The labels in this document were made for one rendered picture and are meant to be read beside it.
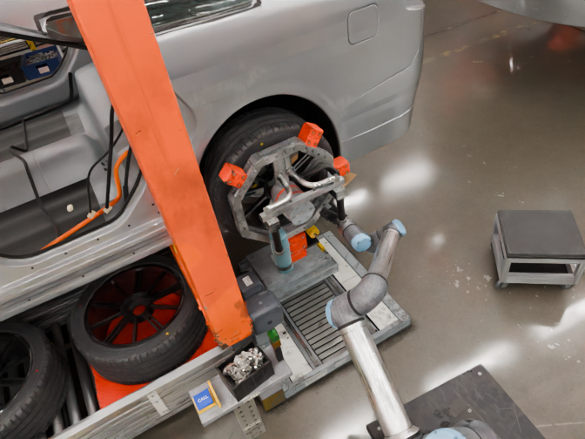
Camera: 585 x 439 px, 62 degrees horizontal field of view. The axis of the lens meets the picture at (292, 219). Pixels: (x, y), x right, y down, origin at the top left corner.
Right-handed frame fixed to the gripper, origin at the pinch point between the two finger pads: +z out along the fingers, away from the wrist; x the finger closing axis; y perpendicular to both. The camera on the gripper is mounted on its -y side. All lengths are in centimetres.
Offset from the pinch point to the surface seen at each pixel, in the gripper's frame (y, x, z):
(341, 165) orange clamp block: -10.1, 24.8, -6.6
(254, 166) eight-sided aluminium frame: -57, 9, -7
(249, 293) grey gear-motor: -21, -55, -13
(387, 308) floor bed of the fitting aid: 48, -31, -43
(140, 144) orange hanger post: -125, 15, -44
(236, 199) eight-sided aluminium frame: -56, -9, -7
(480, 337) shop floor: 76, -14, -81
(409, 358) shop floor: 49, -41, -70
